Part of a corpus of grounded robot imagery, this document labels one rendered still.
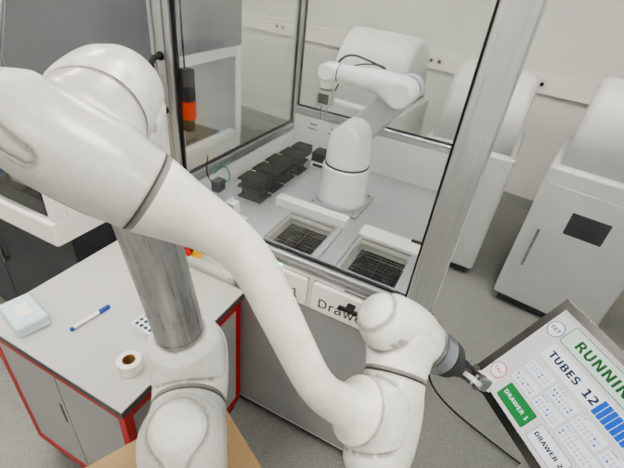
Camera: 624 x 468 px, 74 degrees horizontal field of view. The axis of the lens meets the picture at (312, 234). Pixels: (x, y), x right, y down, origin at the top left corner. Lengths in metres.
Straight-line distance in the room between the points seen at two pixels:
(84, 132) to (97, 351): 1.07
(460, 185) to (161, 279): 0.72
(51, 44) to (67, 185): 1.21
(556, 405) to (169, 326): 0.86
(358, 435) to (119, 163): 0.47
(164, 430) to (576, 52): 3.95
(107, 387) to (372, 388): 0.90
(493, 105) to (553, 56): 3.19
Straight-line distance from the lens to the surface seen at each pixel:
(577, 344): 1.17
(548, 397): 1.15
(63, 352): 1.51
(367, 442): 0.66
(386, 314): 0.66
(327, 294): 1.39
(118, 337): 1.50
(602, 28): 4.17
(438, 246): 1.17
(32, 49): 1.63
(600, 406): 1.12
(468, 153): 1.06
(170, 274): 0.76
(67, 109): 0.48
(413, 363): 0.69
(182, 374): 0.91
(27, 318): 1.59
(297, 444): 2.10
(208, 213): 0.50
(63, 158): 0.47
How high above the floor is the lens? 1.84
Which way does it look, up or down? 34 degrees down
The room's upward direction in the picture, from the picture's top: 7 degrees clockwise
